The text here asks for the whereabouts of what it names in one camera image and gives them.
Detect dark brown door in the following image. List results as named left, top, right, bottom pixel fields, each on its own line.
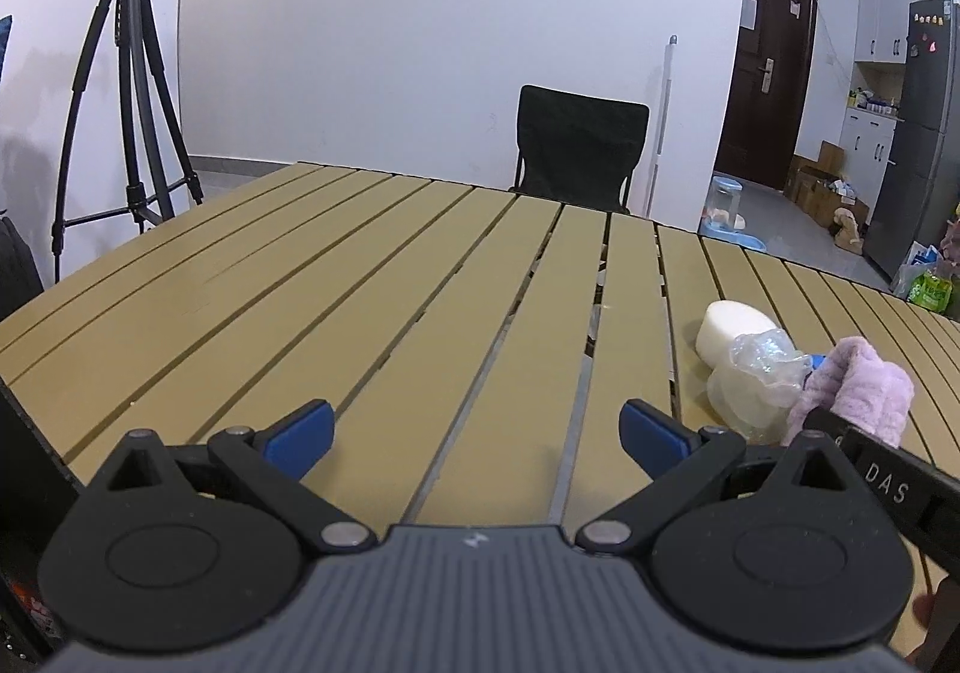
left=715, top=0, right=817, bottom=190

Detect white kitchen cabinet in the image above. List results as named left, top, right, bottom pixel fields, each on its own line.
left=854, top=0, right=918, bottom=65

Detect blue pet water bowl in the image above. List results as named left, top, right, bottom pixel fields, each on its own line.
left=700, top=175, right=766, bottom=252

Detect black camera tripod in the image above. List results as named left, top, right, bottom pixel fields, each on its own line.
left=50, top=0, right=205, bottom=280

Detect green snack bag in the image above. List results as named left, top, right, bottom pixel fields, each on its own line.
left=907, top=268, right=953, bottom=313

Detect crumpled clear plastic cup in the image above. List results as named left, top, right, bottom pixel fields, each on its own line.
left=706, top=328, right=812, bottom=445

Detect white mop pole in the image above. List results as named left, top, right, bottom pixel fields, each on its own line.
left=643, top=32, right=679, bottom=218

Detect pink fluffy cloth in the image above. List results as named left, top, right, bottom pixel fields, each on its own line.
left=781, top=336, right=914, bottom=447

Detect tan slatted folding table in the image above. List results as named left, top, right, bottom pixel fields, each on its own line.
left=2, top=164, right=958, bottom=530

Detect white foam cylinder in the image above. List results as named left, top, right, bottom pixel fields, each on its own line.
left=695, top=299, right=776, bottom=367

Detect grey refrigerator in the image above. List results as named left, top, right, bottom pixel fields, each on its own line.
left=864, top=0, right=958, bottom=280

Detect black folding chair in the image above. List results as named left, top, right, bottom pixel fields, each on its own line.
left=511, top=85, right=651, bottom=214

